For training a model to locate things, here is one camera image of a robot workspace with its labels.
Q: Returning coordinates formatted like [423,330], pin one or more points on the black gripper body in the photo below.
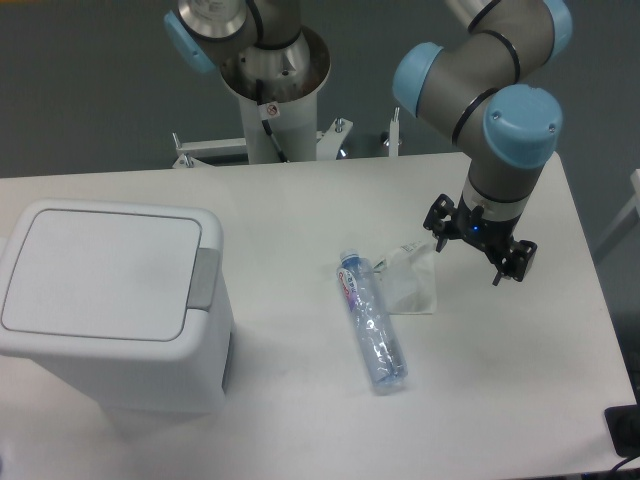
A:
[494,238]

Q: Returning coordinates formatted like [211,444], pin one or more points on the white metal base frame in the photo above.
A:
[267,145]

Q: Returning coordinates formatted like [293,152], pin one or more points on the white plastic pouch bag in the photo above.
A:
[407,279]

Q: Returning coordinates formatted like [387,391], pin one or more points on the black device at edge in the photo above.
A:
[623,426]

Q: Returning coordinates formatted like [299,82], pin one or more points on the clear plastic water bottle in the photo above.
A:
[379,346]

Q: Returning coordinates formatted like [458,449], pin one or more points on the white plastic trash can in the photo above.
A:
[124,302]

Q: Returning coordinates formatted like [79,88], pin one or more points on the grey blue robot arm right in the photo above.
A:
[475,96]

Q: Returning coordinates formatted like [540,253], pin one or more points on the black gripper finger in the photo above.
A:
[512,259]
[440,220]

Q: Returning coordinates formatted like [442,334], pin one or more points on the white frame at right edge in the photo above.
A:
[621,225]

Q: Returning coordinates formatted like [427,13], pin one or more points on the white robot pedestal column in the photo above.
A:
[279,85]

